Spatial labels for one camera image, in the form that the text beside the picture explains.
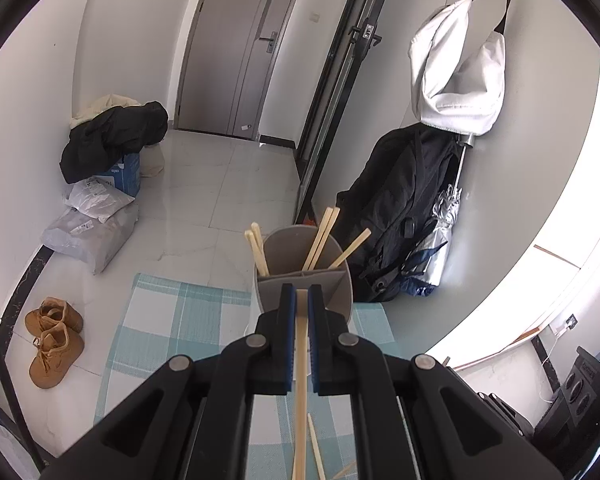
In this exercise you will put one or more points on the large grey parcel bag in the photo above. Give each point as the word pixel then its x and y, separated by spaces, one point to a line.
pixel 90 240

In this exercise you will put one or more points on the black electronic device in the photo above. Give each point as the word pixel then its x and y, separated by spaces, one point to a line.
pixel 580 390

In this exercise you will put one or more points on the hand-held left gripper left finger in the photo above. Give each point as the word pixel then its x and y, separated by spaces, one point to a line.
pixel 290 340

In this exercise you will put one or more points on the silver folding umbrella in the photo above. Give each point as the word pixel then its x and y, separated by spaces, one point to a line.
pixel 437 240

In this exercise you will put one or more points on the black framed glass door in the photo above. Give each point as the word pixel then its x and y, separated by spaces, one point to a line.
pixel 330 85

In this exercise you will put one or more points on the white utensil holder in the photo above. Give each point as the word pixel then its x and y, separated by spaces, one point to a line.
pixel 337 290

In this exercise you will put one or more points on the grey entrance door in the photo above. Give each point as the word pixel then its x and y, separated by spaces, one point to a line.
pixel 230 45

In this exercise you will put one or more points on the dark blue box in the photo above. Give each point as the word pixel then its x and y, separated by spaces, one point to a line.
pixel 0 435

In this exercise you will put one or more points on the orange tool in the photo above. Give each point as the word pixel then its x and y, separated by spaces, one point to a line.
pixel 308 220

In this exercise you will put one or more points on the black metal rod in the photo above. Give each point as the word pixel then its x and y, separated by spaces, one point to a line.
pixel 11 395

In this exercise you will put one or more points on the blue cardboard box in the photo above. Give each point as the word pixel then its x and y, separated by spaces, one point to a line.
pixel 125 175

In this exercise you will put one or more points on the black backpack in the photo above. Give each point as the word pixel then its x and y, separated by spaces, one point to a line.
pixel 400 200

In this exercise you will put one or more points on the teal checked placemat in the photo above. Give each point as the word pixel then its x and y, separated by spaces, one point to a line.
pixel 180 320

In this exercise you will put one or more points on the tan suede shoe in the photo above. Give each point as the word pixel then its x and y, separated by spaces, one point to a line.
pixel 55 315
pixel 55 355

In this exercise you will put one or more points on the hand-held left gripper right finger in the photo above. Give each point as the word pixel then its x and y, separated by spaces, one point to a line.
pixel 312 350

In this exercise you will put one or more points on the cream cloth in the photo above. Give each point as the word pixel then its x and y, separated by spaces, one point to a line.
pixel 102 105

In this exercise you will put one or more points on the white shoulder bag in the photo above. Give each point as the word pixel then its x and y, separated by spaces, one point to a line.
pixel 455 70

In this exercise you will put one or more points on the small white parcel bag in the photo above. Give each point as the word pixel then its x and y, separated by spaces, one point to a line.
pixel 97 197

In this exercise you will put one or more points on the wooden chopstick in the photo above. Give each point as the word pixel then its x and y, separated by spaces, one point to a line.
pixel 345 471
pixel 316 445
pixel 256 254
pixel 300 410
pixel 317 240
pixel 326 237
pixel 350 250
pixel 261 247

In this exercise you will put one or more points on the black jacket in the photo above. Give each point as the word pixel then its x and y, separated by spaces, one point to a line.
pixel 110 135

